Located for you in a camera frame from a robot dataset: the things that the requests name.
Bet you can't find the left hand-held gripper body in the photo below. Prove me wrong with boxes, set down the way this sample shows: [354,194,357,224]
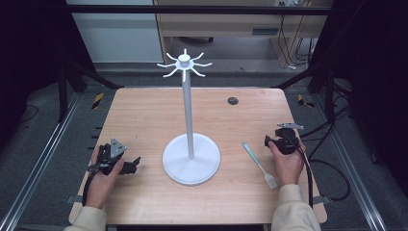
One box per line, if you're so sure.
[89,138,128,176]

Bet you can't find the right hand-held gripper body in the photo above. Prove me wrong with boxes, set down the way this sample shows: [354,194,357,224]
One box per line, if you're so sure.
[271,122,305,156]

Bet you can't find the fork with teal handle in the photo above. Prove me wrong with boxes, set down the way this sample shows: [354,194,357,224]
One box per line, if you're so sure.
[242,141,279,191]

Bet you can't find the white hook rack stand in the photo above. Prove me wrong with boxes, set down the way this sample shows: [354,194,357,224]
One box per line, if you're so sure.
[156,48,222,187]

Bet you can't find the person's right hand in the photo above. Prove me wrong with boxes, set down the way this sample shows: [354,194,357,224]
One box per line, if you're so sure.
[268,140,307,189]

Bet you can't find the person's left hand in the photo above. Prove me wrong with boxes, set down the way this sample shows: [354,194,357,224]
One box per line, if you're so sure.
[84,147,125,210]

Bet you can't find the yellow black striped marker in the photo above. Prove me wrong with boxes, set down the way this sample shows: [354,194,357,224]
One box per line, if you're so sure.
[91,92,106,111]
[296,93,316,109]

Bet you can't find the black curtain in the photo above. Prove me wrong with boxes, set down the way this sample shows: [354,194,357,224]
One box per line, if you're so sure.
[0,0,96,152]
[307,0,408,196]

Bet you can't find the white cabinet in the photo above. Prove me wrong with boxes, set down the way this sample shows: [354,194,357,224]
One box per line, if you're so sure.
[65,0,165,64]

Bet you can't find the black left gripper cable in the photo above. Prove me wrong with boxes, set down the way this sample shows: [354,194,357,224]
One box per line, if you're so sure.
[81,167,101,207]

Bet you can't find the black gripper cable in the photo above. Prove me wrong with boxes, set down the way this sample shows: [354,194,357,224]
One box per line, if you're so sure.
[81,167,101,207]
[282,133,315,209]

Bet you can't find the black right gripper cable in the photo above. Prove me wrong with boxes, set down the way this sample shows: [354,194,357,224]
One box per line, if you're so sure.
[282,133,315,209]

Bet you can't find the black floor cables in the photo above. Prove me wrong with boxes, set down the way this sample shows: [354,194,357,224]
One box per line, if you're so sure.
[299,86,354,202]

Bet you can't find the aluminium floor rail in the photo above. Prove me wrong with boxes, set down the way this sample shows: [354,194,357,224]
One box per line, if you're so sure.
[0,92,82,231]
[311,92,389,231]

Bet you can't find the black metal frame strut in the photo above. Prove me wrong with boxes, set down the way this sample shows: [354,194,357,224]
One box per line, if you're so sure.
[57,61,125,123]
[274,62,337,127]

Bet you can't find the thin black floor cable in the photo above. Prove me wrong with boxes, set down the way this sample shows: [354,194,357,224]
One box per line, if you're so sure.
[18,104,40,125]

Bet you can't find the hanging black desk cables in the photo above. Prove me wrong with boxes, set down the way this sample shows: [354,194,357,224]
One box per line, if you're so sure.
[276,0,319,71]

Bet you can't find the black horizontal frame bar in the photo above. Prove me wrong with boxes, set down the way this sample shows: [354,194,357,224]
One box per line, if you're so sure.
[65,4,333,15]

